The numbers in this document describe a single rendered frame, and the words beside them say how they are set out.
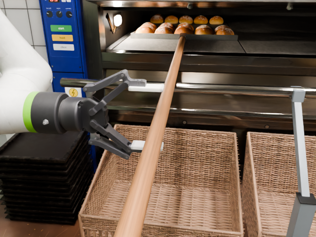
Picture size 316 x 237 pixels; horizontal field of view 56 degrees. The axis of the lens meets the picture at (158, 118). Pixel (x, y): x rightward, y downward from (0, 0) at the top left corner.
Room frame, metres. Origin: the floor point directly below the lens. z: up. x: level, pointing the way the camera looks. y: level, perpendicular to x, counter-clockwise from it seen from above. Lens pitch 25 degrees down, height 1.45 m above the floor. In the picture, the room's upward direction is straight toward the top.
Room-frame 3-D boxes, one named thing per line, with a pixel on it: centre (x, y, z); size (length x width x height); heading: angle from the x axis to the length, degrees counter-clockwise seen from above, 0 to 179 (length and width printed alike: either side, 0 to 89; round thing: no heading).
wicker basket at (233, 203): (0.97, -0.03, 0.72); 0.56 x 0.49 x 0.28; 81
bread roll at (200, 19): (2.20, -0.30, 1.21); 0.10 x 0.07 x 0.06; 85
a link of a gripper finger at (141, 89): (0.58, 0.02, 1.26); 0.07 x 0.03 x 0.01; 83
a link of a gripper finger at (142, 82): (0.58, 0.05, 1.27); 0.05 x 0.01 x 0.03; 83
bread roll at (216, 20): (2.18, -0.41, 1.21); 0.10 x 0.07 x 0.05; 88
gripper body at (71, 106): (0.59, 0.16, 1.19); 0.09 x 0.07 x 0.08; 83
